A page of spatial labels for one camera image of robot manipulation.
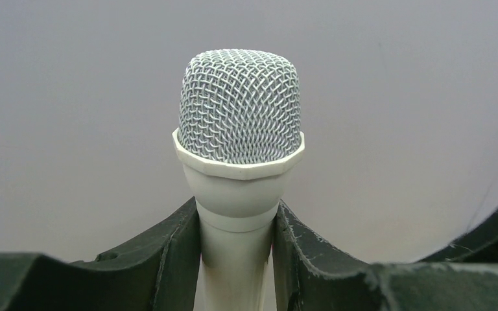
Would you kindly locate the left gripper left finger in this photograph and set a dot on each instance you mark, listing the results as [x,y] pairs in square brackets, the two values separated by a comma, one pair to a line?
[155,270]

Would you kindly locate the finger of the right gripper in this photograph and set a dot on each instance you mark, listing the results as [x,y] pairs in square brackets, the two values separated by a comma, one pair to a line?
[480,245]

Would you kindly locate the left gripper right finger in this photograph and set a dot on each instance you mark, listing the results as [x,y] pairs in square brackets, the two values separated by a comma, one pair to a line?
[312,274]

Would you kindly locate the white microphone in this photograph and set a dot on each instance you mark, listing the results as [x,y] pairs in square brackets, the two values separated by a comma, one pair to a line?
[238,139]

